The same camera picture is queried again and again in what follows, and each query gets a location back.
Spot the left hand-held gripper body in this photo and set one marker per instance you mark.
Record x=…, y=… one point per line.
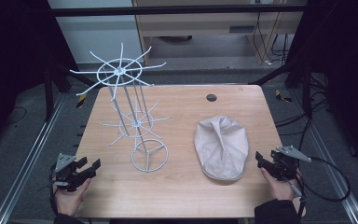
x=66, y=174

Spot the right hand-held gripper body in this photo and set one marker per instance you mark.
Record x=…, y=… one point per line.
x=284, y=166

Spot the beige cap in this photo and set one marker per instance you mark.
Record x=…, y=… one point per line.
x=223, y=149

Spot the person's right hand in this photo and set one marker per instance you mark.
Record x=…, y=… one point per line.
x=281, y=189

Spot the person's left hand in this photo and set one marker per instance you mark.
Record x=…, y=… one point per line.
x=68, y=200

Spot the yellow black hazard tape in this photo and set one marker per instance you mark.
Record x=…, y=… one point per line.
x=282, y=96
x=81, y=100

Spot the black metal stand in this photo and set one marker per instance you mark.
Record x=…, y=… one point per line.
x=306, y=90
x=48, y=93

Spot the dark round table grommet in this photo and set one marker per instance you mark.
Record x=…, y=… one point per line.
x=211, y=98

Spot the dark curtain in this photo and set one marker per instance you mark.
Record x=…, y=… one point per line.
x=12, y=62
x=345, y=62

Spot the white cabinet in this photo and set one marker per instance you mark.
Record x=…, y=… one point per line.
x=96, y=34

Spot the light wooden desk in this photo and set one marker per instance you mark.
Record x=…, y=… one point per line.
x=199, y=23

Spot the aluminium floor rail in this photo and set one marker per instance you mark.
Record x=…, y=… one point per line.
x=28, y=158
x=332, y=168

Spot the black horizontal frame bar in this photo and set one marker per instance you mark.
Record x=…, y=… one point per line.
x=167, y=10

